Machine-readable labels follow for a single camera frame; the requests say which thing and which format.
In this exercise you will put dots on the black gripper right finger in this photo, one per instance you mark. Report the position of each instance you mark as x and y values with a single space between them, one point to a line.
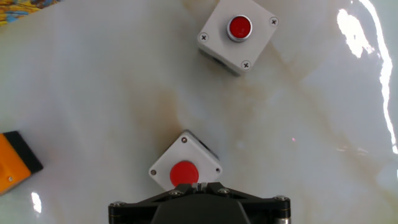
267 210

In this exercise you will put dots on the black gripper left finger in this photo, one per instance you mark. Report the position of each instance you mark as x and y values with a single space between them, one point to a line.
133 210

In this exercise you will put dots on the white box raised red button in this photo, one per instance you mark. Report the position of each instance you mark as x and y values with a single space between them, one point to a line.
186 152

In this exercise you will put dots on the orange box red mushroom button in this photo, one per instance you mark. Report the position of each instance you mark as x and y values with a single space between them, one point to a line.
12 168

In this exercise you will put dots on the grey box red button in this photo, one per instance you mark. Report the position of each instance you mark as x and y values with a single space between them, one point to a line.
224 46

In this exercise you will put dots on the marble pattern mat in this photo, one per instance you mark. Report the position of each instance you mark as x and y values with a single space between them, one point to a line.
280 124

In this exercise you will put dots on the blue starry painting cloth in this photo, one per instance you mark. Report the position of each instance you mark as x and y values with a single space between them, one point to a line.
18 11

